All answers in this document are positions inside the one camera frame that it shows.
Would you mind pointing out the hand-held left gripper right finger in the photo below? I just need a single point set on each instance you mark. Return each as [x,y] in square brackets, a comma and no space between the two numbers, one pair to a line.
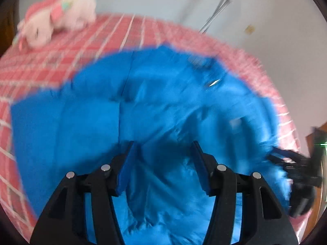
[204,176]

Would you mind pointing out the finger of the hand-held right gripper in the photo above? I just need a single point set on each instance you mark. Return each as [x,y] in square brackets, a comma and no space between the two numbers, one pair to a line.
[283,157]

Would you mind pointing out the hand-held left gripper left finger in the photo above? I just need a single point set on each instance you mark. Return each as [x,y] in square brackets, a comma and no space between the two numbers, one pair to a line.
[125,176]

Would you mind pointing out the blue puffer jacket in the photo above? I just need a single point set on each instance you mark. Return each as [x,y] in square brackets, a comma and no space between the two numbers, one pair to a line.
[158,102]

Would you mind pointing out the brown wooden board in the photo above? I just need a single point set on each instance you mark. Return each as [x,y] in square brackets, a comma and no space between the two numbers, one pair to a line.
[316,143]

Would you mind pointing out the red plaid blanket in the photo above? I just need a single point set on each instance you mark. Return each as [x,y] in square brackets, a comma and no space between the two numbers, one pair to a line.
[76,46]

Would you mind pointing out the pink plush toy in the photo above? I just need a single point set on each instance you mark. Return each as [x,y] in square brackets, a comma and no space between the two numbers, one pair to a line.
[58,15]

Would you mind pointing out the brown wooden cabinet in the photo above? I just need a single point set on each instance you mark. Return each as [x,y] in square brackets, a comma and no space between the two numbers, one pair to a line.
[6,30]

